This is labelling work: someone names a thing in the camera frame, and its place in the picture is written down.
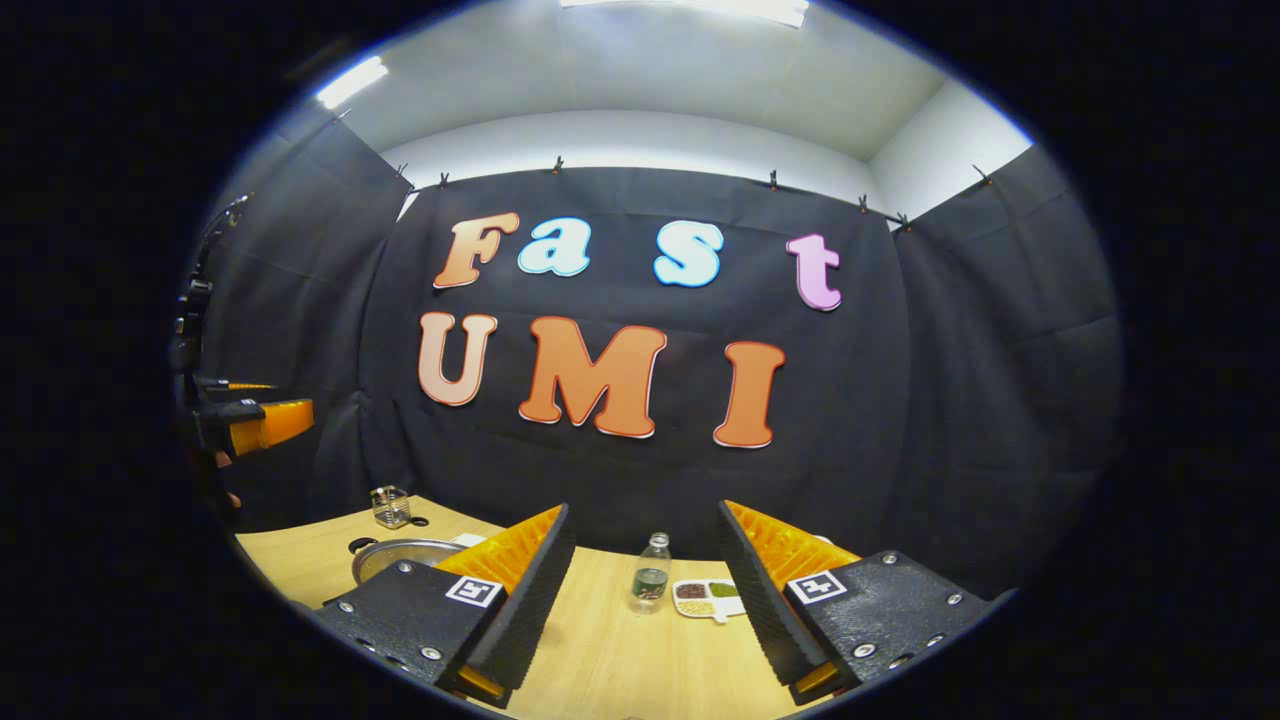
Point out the clear plastic bottle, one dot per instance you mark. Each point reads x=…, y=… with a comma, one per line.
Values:
x=651, y=580

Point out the large ceiling light panel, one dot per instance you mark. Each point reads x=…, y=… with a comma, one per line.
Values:
x=700, y=8

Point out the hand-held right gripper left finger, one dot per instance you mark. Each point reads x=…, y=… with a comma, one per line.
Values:
x=535, y=595

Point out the small clear glass cup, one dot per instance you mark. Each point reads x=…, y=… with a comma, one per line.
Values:
x=390, y=508

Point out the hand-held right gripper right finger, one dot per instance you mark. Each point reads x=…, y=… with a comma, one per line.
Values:
x=760, y=605

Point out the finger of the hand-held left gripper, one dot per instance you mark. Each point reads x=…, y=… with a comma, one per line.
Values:
x=225, y=387
x=275, y=420

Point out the row of black cloth clips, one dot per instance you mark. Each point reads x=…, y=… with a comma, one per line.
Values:
x=557, y=164

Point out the small ceiling light panel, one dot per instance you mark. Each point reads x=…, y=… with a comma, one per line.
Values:
x=352, y=82

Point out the white divided plate with beans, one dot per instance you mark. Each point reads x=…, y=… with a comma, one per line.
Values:
x=700, y=598

